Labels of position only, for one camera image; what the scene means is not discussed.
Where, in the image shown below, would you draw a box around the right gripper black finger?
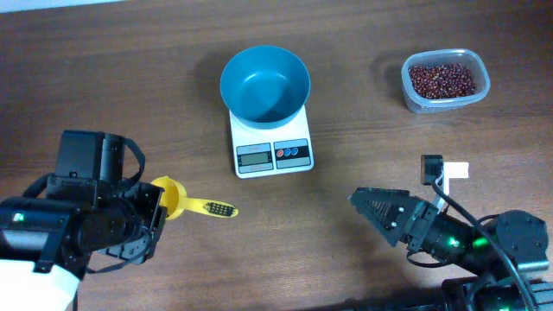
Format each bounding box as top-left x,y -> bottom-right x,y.
350,187 -> 418,212
351,196 -> 409,246

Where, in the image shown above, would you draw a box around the yellow measuring scoop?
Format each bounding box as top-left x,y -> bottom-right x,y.
151,176 -> 238,220

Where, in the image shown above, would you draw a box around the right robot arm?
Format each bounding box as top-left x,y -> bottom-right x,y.
349,187 -> 552,310

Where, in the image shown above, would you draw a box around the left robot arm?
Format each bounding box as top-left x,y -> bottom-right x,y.
1,130 -> 168,310

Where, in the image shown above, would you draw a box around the white digital kitchen scale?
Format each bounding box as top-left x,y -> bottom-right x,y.
229,107 -> 315,179

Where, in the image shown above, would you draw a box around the blue-grey bowl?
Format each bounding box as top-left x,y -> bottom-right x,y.
219,45 -> 311,130

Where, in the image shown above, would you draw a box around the clear plastic container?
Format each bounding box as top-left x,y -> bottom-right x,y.
401,48 -> 491,114

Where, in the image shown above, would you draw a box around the red adzuki beans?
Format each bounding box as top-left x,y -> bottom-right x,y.
408,64 -> 476,99

